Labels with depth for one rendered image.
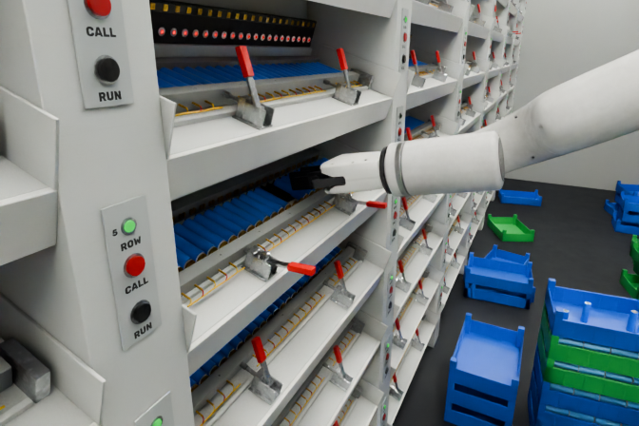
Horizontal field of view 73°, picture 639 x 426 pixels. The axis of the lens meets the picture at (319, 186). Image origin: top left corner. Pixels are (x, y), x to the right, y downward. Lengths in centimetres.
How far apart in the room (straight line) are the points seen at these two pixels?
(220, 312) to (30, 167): 26
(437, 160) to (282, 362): 39
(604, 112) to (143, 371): 56
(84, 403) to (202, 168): 22
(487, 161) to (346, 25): 47
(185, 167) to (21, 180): 13
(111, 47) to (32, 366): 25
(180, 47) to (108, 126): 31
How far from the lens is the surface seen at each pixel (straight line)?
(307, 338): 78
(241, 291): 54
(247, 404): 68
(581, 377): 154
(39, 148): 33
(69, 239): 34
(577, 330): 146
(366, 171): 65
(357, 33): 94
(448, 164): 62
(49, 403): 44
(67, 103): 33
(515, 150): 71
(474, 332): 181
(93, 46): 34
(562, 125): 60
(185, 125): 47
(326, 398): 96
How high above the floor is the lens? 117
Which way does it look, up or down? 17 degrees down
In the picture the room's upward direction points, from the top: straight up
